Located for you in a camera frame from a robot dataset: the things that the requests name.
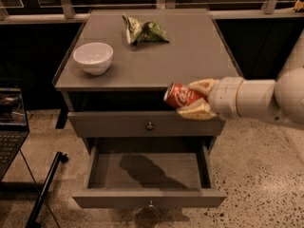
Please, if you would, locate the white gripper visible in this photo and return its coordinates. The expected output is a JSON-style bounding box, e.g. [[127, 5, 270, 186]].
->
[[177, 77, 244, 121]]

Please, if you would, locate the metal railing frame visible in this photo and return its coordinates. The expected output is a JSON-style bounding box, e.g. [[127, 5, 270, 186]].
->
[[0, 0, 303, 24]]

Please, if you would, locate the grey drawer cabinet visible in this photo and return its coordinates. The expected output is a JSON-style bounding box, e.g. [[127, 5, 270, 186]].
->
[[52, 8, 247, 210]]

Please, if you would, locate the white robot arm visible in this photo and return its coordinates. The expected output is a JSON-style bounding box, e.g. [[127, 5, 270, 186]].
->
[[178, 32, 304, 129]]

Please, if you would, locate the middle drawer knob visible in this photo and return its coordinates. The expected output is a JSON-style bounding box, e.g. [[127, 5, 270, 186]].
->
[[148, 200, 155, 208]]

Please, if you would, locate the red coke can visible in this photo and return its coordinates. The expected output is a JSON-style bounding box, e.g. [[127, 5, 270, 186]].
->
[[163, 83, 203, 109]]

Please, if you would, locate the white ceramic bowl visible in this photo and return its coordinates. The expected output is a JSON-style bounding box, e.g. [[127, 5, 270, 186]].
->
[[73, 43, 114, 75]]

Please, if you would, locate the black laptop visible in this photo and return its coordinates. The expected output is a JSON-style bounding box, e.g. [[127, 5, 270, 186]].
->
[[0, 79, 29, 181]]

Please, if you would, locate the green chip bag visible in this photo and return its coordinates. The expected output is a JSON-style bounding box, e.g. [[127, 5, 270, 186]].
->
[[123, 15, 169, 46]]

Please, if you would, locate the open grey middle drawer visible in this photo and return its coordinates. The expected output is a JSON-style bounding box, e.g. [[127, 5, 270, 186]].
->
[[73, 137, 226, 208]]

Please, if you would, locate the black stand leg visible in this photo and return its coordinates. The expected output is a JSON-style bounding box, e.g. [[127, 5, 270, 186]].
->
[[25, 152, 68, 228]]

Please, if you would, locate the closed grey top drawer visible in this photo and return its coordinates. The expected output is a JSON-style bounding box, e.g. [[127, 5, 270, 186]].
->
[[68, 111, 224, 138]]

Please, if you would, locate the round drawer knob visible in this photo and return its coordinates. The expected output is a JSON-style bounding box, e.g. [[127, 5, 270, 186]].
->
[[146, 122, 154, 131]]

